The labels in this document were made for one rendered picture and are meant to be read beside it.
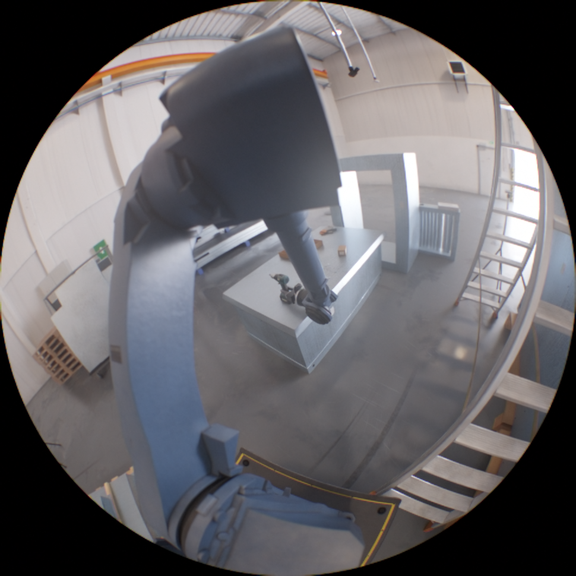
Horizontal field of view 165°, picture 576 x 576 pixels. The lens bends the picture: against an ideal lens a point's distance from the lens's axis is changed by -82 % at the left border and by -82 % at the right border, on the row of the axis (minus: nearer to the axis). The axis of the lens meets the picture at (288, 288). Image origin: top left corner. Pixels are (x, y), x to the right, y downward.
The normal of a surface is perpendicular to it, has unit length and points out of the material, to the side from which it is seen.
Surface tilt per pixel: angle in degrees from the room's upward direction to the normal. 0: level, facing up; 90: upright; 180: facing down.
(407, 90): 90
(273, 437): 0
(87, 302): 78
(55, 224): 90
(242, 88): 107
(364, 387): 0
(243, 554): 0
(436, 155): 90
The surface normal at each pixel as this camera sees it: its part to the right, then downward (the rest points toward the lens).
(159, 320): 0.94, -0.06
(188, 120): -0.13, 0.86
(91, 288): 0.65, 0.05
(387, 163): -0.69, 0.54
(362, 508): -0.25, -0.80
